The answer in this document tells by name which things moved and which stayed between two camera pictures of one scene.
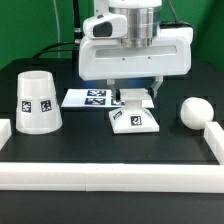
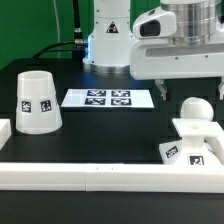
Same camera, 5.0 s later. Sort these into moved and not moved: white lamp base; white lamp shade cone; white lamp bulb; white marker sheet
Moved: white lamp base
Not moved: white marker sheet; white lamp shade cone; white lamp bulb
